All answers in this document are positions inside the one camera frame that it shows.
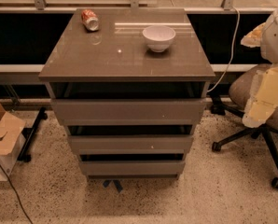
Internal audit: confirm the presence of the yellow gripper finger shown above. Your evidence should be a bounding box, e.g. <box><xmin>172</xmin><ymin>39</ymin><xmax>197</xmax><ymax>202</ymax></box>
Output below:
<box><xmin>243</xmin><ymin>64</ymin><xmax>278</xmax><ymax>128</ymax></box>
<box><xmin>241</xmin><ymin>22</ymin><xmax>265</xmax><ymax>48</ymax></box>

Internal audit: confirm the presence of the grey bottom drawer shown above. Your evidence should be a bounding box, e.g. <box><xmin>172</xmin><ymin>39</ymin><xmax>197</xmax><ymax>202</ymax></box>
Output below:
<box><xmin>79</xmin><ymin>161</ymin><xmax>185</xmax><ymax>175</ymax></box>

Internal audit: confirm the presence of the grey drawer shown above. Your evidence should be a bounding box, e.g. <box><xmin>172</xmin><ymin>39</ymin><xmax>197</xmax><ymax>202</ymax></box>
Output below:
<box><xmin>68</xmin><ymin>135</ymin><xmax>193</xmax><ymax>154</ymax></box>
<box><xmin>79</xmin><ymin>161</ymin><xmax>185</xmax><ymax>175</ymax></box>
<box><xmin>51</xmin><ymin>99</ymin><xmax>205</xmax><ymax>126</ymax></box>

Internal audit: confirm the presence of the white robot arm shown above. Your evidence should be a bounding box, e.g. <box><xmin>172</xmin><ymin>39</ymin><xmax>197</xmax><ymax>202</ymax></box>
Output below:
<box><xmin>241</xmin><ymin>8</ymin><xmax>278</xmax><ymax>128</ymax></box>

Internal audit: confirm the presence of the grey top drawer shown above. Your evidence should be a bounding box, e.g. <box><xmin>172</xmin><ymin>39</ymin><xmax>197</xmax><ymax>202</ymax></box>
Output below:
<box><xmin>51</xmin><ymin>99</ymin><xmax>205</xmax><ymax>126</ymax></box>

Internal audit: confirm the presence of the grey drawer cabinet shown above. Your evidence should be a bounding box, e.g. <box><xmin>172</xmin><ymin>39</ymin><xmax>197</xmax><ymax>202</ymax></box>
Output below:
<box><xmin>39</xmin><ymin>8</ymin><xmax>215</xmax><ymax>179</ymax></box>

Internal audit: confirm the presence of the grey middle drawer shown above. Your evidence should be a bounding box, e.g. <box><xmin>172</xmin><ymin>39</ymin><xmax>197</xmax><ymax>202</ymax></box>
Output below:
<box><xmin>68</xmin><ymin>135</ymin><xmax>193</xmax><ymax>154</ymax></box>

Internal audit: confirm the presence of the brown office chair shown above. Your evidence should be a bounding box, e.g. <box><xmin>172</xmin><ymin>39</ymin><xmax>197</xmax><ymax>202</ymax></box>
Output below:
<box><xmin>210</xmin><ymin>63</ymin><xmax>278</xmax><ymax>189</ymax></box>

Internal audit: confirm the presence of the white ceramic bowl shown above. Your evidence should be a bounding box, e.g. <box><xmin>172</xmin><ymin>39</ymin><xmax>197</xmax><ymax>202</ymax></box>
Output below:
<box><xmin>142</xmin><ymin>25</ymin><xmax>176</xmax><ymax>52</ymax></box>

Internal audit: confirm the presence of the red soda can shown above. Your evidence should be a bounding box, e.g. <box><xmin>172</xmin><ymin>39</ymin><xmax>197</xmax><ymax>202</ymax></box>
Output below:
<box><xmin>81</xmin><ymin>9</ymin><xmax>99</xmax><ymax>32</ymax></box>

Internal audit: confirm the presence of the blue tape cross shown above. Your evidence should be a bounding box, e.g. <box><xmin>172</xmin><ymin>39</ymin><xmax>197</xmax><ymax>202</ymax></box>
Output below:
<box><xmin>102</xmin><ymin>179</ymin><xmax>124</xmax><ymax>194</ymax></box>

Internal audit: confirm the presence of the black stand leg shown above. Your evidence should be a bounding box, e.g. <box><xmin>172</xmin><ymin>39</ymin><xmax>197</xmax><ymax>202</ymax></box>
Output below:
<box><xmin>18</xmin><ymin>107</ymin><xmax>48</xmax><ymax>162</ymax></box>

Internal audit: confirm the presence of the cardboard box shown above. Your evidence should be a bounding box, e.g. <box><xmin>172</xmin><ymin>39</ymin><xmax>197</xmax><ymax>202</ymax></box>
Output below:
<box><xmin>0</xmin><ymin>104</ymin><xmax>25</xmax><ymax>181</ymax></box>

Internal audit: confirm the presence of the white cable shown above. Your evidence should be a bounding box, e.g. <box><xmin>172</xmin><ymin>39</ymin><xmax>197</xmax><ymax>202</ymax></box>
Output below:
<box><xmin>206</xmin><ymin>7</ymin><xmax>242</xmax><ymax>94</ymax></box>

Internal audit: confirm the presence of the black floor cable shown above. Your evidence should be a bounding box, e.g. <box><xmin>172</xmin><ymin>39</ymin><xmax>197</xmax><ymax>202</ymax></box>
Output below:
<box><xmin>0</xmin><ymin>147</ymin><xmax>35</xmax><ymax>224</ymax></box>

